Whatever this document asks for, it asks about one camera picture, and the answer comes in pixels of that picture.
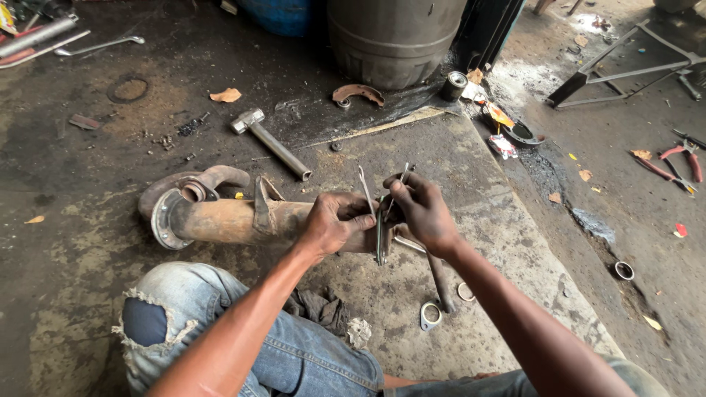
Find person's left hand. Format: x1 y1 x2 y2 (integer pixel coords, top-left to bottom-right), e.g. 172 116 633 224
300 191 380 258

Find person's right hand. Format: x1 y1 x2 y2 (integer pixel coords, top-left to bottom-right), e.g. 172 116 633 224
383 172 462 258

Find thin silver spanner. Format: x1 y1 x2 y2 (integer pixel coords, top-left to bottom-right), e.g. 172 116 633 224
384 161 412 221

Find greenish spanner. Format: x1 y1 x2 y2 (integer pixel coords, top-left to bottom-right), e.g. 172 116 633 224
374 195 387 267

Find silver open-end spanner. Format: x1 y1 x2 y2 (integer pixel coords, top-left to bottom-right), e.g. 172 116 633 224
358 165 377 217

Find silver spanner on ground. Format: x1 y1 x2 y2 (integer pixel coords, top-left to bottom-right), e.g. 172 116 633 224
392 235 428 255

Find dark metal rod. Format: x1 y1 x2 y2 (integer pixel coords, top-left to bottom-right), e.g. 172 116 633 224
424 251 456 315

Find dark dirty rag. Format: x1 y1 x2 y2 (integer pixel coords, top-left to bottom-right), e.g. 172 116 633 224
283 286 352 337

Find steel hammer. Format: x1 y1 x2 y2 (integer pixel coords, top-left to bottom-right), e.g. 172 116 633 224
230 108 313 182

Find metal flange gasket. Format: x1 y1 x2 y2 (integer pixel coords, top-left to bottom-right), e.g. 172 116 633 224
418 299 443 332

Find red white wrapper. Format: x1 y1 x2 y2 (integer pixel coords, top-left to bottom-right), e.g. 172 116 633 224
488 133 520 161

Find crumpled white paper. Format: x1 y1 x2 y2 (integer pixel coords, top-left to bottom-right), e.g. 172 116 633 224
346 317 374 350

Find rusty exhaust pipe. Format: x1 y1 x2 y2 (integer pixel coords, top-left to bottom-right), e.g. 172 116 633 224
137 165 399 255

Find orange wrapper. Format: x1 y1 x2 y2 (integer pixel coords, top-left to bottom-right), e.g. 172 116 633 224
482 101 516 129

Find black shallow bowl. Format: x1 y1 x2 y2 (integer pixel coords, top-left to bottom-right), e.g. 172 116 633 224
501 120 546 147

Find black oil filter can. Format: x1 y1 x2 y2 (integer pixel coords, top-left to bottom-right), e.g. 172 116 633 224
439 71 469 103

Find rusty brake shoe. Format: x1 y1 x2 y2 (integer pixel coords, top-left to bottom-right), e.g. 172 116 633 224
331 83 386 109

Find grey plastic scrap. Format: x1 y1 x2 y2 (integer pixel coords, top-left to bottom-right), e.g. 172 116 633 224
570 207 617 244

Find dry brown leaf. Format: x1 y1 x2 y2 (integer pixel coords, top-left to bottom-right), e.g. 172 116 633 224
209 87 243 104

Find person's left leg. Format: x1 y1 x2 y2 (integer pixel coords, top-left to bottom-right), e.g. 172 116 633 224
112 261 385 397

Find grey metal drum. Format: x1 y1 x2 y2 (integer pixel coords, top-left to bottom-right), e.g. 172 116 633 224
326 0 469 91

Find blue plastic drum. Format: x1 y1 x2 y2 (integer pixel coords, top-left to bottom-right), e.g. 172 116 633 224
236 0 316 37

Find flat rusty metal piece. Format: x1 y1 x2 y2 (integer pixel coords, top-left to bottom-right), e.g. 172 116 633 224
68 114 101 132

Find grey metal tube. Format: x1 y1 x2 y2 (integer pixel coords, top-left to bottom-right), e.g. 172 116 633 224
0 15 79 59

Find red handled cutter pliers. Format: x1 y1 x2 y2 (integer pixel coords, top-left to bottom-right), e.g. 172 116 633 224
630 151 699 195

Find grey metal frame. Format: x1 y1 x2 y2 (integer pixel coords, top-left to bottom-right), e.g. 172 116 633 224
545 19 706 109

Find black rubber ring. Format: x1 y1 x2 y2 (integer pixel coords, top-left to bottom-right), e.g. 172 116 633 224
106 75 150 105

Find long silver ring spanner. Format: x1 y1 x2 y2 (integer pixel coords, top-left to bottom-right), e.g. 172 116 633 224
53 35 146 57

